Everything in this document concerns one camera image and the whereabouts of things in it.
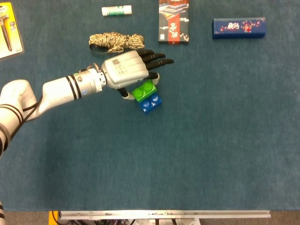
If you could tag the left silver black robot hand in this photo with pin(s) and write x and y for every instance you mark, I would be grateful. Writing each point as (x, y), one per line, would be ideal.
(124, 68)

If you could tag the green toy brick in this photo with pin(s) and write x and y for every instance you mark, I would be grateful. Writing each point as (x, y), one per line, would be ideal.
(144, 90)

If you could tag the blue toy brick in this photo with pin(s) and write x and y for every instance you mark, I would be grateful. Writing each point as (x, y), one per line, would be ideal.
(150, 105)

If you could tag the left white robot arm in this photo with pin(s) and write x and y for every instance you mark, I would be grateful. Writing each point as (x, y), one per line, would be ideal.
(58, 86)

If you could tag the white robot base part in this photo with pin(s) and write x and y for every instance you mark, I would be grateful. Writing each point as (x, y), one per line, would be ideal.
(164, 222)

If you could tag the white green glue stick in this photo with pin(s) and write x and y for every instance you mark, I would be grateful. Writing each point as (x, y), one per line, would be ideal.
(117, 10)

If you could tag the dark patterned box red stripe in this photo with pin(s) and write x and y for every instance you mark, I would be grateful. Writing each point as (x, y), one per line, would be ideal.
(173, 23)

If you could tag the yellow razor blister pack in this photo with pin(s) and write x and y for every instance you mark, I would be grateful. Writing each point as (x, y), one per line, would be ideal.
(9, 30)

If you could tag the long blue printed box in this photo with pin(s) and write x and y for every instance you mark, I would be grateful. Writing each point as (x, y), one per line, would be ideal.
(239, 28)

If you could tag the aluminium profile rail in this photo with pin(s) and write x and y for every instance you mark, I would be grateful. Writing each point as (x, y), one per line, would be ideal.
(164, 214)

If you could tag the yellow base plate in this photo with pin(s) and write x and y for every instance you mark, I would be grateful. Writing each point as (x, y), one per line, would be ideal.
(50, 219)

